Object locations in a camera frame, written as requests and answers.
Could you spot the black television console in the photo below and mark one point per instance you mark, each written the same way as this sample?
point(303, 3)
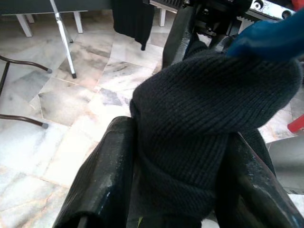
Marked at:
point(35, 6)

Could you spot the marble folding table red edge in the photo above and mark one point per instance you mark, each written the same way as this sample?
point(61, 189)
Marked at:
point(23, 63)

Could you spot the blue plastic hanger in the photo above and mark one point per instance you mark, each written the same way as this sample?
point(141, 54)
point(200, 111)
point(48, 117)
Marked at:
point(268, 40)

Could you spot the red plastic stool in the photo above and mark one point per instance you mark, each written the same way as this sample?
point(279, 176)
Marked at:
point(297, 126)

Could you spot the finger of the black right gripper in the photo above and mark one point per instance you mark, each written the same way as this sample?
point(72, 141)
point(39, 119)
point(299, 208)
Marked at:
point(178, 40)
point(224, 44)

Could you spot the black knit garment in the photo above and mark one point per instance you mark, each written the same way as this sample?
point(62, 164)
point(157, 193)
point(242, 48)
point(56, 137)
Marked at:
point(202, 114)

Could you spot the black shirt green logo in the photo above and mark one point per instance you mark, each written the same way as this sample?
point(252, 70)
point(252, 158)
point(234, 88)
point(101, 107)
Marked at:
point(133, 19)

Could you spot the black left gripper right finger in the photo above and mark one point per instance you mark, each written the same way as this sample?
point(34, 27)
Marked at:
point(256, 190)

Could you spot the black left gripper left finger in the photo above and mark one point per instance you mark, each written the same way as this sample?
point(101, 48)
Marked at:
point(104, 171)

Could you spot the silver metal clothes rack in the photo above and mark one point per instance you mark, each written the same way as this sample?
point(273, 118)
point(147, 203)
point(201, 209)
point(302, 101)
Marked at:
point(65, 42)

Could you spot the grey robot left leg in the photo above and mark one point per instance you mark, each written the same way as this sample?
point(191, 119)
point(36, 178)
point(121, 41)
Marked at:
point(287, 161)

